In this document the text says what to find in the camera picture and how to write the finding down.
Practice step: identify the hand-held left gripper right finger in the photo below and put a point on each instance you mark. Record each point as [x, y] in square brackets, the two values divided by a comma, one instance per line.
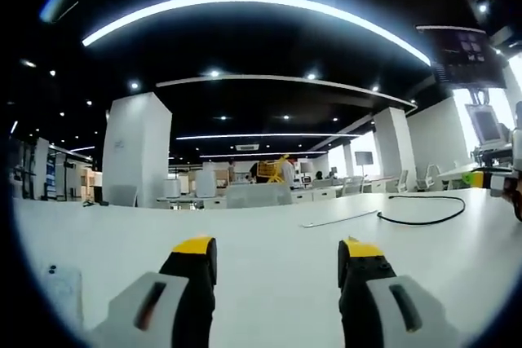
[424, 315]

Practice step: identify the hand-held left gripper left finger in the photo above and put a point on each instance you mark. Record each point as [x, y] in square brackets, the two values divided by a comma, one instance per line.
[126, 311]

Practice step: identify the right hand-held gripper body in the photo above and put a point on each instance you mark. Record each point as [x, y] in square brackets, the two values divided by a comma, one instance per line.
[518, 144]

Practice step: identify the white desk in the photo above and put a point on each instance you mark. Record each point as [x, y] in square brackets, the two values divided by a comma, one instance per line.
[261, 250]

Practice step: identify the person's right hand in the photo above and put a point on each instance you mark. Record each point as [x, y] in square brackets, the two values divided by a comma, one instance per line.
[516, 197]

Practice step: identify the white-framed computer monitor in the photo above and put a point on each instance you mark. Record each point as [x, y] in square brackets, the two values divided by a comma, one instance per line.
[485, 126]

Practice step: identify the white office table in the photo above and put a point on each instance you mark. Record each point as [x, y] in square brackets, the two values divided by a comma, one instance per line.
[456, 170]

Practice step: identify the white flat rectangular device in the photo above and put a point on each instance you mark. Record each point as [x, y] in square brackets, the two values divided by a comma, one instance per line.
[63, 299]

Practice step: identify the white office chair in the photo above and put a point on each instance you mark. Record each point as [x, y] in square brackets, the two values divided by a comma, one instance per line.
[432, 177]

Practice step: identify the narrow white pillar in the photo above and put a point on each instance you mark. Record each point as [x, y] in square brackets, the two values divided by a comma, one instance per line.
[393, 148]

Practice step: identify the white box appliance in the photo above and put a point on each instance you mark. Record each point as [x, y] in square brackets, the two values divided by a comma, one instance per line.
[206, 184]
[173, 188]

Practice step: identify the dark screen on floor stand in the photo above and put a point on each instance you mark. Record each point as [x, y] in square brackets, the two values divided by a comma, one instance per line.
[363, 159]

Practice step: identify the blue standing board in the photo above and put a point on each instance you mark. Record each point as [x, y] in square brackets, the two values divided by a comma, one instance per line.
[50, 179]

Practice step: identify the wide white pillar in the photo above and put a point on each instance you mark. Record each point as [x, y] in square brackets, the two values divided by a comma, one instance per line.
[136, 152]

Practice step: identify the yellow cart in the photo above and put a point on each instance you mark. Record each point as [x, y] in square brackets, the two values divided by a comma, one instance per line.
[272, 170]

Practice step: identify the ceiling air vent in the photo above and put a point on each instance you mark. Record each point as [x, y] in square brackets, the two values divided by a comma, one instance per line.
[247, 147]

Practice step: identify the long ceiling light strip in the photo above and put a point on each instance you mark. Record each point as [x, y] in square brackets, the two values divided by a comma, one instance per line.
[253, 5]

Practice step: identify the large dark wall screen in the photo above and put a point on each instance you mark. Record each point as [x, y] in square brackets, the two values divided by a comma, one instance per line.
[469, 58]

